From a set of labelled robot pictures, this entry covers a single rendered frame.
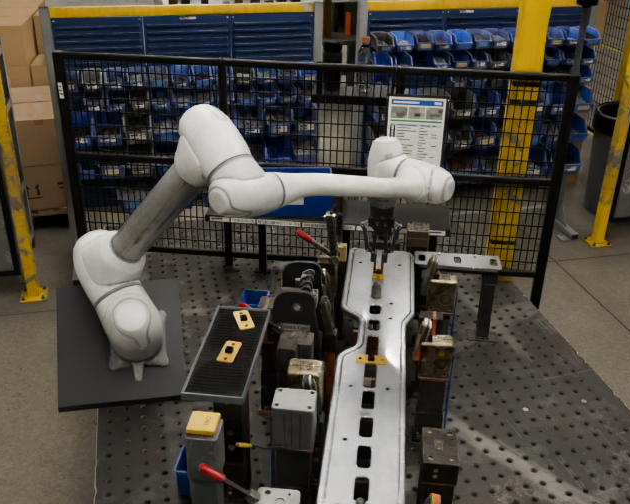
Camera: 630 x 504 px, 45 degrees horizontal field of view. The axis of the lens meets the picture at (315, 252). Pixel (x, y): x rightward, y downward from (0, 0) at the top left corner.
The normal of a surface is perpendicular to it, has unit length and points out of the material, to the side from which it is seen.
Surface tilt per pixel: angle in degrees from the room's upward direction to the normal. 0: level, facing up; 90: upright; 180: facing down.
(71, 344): 42
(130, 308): 48
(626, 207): 91
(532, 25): 92
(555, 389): 0
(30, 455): 0
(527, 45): 87
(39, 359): 0
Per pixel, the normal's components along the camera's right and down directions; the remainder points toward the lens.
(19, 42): 0.15, 0.46
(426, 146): -0.11, 0.46
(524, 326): 0.02, -0.89
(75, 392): 0.14, -0.36
